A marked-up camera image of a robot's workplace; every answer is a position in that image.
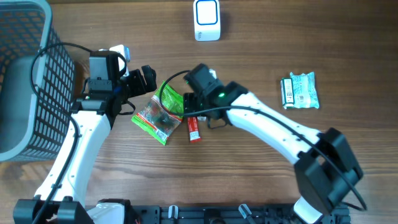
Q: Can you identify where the orange red small box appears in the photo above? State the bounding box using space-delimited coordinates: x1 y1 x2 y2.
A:
197 116 207 121

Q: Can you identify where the red stick packet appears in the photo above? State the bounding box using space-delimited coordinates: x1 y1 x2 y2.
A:
187 117 201 142

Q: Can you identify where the green snack bag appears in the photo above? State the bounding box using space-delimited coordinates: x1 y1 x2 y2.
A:
131 84 183 145

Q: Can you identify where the green white gum box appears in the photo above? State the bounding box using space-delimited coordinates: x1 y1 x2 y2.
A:
280 78 295 109

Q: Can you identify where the light blue wet wipes pack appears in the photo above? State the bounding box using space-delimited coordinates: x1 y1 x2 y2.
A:
290 72 320 109

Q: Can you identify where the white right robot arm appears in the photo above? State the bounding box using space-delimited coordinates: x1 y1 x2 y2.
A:
184 63 363 223

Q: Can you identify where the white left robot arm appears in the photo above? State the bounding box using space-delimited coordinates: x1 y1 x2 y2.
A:
13 50 157 223

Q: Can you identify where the white barcode scanner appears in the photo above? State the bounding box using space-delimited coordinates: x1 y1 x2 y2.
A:
193 0 221 42

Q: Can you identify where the dark grey plastic basket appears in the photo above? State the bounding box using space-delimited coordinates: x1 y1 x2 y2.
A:
1 1 75 161

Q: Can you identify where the black right camera cable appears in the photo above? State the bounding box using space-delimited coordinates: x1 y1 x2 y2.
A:
158 70 368 212

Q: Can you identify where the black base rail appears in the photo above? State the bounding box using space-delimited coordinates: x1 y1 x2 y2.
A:
130 203 351 224

